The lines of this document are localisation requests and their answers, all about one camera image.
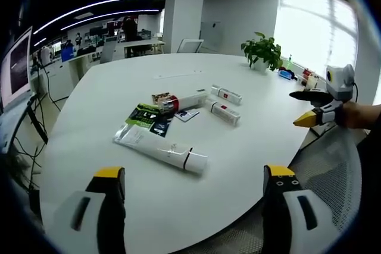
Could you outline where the ceiling light strip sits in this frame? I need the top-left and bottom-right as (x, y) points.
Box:
(32, 0), (167, 34)

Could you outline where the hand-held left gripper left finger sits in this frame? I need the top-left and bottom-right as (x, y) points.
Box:
(44, 166), (126, 254)

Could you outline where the green potted plant white pot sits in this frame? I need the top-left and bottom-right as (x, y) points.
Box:
(241, 32), (283, 73)

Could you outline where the large white skincare tube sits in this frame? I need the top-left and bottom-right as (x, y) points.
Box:
(113, 124), (208, 177)

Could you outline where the clear bottle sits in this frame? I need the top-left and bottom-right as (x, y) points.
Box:
(306, 72), (320, 90)

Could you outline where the brown patterned skincare sachet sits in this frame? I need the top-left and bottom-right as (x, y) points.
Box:
(151, 92), (173, 105)

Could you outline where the computer monitor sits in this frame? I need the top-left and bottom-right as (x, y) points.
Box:
(0, 26), (33, 112)

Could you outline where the blue screen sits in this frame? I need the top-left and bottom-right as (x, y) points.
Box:
(61, 47), (74, 63)

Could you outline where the white wooden-leg desk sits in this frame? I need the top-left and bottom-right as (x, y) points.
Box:
(123, 39), (165, 58)

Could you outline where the white skincare box red mark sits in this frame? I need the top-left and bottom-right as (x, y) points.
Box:
(210, 84), (243, 105)
(205, 99), (241, 126)

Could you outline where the white skincare tube red band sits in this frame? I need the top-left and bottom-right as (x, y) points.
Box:
(159, 89), (210, 115)

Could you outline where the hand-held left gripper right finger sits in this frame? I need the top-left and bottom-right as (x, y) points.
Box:
(261, 164), (345, 254)

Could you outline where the bundle of black cables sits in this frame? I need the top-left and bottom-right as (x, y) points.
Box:
(11, 134), (42, 195)

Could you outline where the green black skincare sachet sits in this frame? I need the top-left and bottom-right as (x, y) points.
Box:
(124, 102), (159, 127)

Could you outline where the grey mesh office chair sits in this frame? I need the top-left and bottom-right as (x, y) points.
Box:
(284, 127), (363, 239)

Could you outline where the blue white object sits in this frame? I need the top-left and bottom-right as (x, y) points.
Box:
(277, 68), (295, 80)

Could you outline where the person's right hand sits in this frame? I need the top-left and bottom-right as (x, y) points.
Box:
(338, 101), (381, 130)

